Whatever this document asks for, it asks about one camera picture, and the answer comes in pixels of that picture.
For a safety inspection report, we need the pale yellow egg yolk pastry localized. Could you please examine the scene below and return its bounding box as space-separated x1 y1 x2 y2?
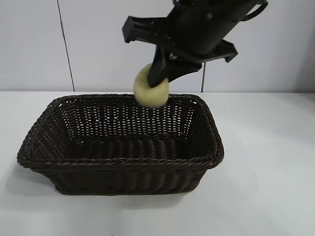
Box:
132 62 170 109

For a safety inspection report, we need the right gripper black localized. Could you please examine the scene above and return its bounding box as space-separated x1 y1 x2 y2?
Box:
121 0 268 89

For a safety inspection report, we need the dark brown wicker basket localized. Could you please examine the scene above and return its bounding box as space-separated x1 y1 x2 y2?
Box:
16 93 225 197

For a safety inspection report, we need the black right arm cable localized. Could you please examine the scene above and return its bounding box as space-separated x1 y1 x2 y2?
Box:
242 0 269 22

